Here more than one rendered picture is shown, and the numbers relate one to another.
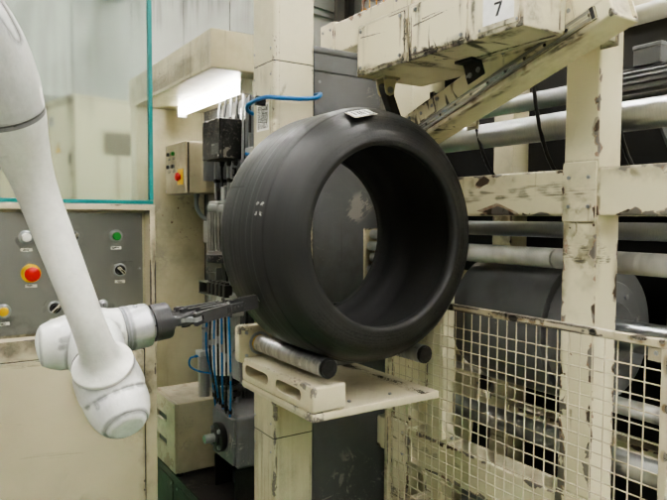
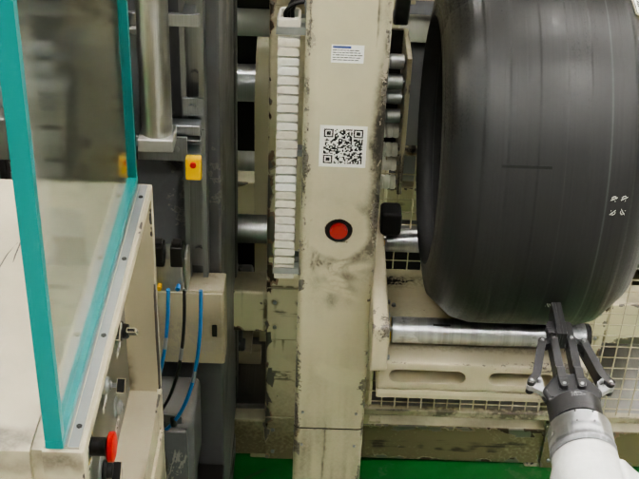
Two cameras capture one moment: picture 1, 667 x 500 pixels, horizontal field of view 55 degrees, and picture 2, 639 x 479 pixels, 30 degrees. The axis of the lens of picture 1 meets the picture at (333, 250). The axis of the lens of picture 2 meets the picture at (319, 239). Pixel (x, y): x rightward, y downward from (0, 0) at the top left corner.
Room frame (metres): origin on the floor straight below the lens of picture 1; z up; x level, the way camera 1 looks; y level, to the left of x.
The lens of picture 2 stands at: (0.90, 1.63, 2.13)
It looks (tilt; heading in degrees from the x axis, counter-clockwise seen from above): 33 degrees down; 302
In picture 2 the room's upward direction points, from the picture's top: 2 degrees clockwise
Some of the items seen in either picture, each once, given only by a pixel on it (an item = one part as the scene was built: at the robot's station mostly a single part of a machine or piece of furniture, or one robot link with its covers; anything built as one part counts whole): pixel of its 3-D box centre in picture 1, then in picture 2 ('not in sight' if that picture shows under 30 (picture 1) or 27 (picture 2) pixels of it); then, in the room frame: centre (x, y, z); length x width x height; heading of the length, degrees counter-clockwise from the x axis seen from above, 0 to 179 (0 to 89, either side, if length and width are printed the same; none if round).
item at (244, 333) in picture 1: (303, 336); (377, 281); (1.76, 0.08, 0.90); 0.40 x 0.03 x 0.10; 123
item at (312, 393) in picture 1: (289, 380); (479, 362); (1.53, 0.11, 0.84); 0.36 x 0.09 x 0.06; 33
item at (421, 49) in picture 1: (462, 34); not in sight; (1.66, -0.33, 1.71); 0.61 x 0.25 x 0.15; 33
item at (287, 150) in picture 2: not in sight; (289, 150); (1.87, 0.21, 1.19); 0.05 x 0.04 x 0.48; 123
